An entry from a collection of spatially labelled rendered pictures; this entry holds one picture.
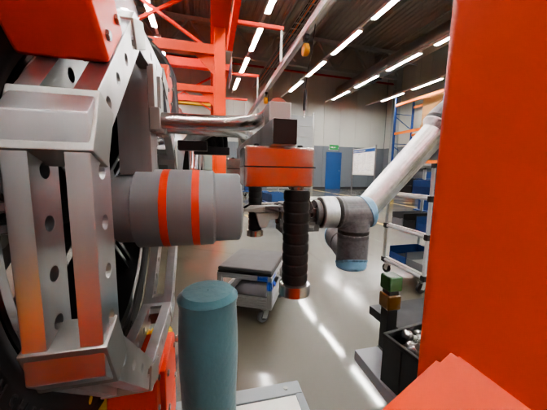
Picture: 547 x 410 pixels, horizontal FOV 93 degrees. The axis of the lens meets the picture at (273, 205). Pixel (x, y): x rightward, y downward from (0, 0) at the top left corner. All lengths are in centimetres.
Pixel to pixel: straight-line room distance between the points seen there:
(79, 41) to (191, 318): 33
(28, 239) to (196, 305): 21
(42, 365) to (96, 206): 14
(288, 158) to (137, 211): 25
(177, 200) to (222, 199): 7
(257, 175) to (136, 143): 25
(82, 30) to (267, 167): 21
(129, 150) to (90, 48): 22
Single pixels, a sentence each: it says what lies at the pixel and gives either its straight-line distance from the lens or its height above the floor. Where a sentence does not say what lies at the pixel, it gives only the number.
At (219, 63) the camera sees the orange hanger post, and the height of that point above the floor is 249.
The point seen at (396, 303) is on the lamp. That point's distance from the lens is 78.
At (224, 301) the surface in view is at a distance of 40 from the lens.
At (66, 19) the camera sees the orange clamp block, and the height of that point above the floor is 104.
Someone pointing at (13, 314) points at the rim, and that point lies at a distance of 35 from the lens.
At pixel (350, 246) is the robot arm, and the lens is 77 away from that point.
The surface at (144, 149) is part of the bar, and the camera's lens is 49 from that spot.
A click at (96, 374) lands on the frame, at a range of 31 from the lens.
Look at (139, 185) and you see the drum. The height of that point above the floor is 89.
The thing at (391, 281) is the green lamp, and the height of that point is 65.
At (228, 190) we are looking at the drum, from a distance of 45.
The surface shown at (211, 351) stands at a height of 67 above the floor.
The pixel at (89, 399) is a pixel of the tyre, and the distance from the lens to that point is 54.
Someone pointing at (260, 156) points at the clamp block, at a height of 94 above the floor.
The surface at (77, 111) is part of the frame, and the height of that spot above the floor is 96.
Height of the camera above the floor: 92
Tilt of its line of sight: 7 degrees down
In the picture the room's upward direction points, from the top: 1 degrees clockwise
